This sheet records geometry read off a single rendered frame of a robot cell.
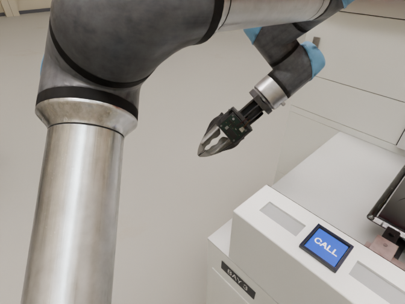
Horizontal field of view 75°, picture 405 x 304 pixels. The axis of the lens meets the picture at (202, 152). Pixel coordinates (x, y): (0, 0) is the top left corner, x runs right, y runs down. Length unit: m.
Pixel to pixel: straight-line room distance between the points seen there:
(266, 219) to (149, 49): 0.32
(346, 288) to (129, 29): 0.39
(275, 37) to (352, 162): 0.45
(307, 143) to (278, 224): 0.67
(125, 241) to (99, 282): 1.33
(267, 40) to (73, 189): 0.47
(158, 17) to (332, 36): 0.75
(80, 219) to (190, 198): 1.52
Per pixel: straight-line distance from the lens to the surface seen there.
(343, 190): 0.77
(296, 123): 1.09
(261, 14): 0.37
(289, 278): 0.47
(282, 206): 0.48
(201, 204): 1.75
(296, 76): 0.63
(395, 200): 0.68
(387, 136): 0.98
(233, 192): 1.83
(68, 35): 0.28
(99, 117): 0.31
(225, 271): 0.62
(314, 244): 0.44
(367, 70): 0.93
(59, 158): 0.31
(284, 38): 0.60
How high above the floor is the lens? 1.31
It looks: 37 degrees down
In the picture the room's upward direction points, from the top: straight up
